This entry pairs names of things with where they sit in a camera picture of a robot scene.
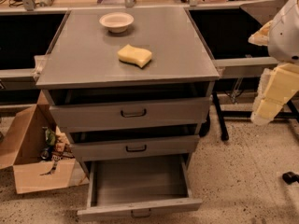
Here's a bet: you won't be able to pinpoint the black table leg frame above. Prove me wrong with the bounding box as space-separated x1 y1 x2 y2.
212 91 299 141

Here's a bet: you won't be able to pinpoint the yellow sponge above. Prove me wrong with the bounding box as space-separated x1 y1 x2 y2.
117 45 152 68

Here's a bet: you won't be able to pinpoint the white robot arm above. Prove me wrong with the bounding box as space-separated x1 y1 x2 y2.
249 0 299 125

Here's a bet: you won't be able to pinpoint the yellow foam-padded gripper finger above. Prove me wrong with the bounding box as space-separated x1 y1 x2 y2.
250 63 299 125

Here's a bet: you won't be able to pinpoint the grey tilted tray board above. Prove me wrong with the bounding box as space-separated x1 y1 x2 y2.
240 0 288 25

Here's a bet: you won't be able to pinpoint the grey metal drawer cabinet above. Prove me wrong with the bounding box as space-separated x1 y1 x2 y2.
35 6 221 179

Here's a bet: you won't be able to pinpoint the white bowl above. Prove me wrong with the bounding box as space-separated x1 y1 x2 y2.
99 12 134 34

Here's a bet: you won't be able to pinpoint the open cardboard box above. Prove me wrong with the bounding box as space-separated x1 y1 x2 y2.
0 92 89 194

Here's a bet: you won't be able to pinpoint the grey drawer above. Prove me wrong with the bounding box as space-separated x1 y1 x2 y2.
78 155 202 221
45 81 213 133
71 124 199 161

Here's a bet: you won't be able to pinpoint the snack packets in box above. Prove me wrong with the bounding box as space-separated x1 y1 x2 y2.
39 127 74 175

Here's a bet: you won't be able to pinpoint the small black floor object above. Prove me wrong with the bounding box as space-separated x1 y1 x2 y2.
282 172 299 185

